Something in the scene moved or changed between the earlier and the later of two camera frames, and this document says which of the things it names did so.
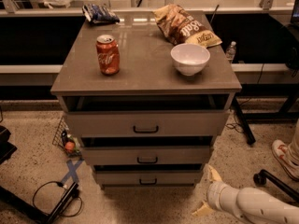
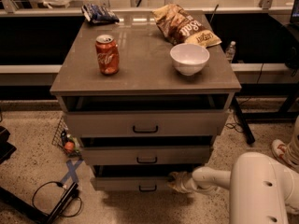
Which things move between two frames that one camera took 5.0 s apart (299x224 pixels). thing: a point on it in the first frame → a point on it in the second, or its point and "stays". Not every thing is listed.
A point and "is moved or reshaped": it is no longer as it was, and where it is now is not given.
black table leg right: x=248 y=133 stays
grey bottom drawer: x=149 y=177 is moved or reshaped
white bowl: x=189 y=58 stays
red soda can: x=107 y=54 stays
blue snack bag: x=99 y=14 stays
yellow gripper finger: x=215 y=175 → x=179 y=175
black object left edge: x=7 y=148 stays
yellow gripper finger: x=203 y=211 → x=177 y=189
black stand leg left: x=65 y=199 stays
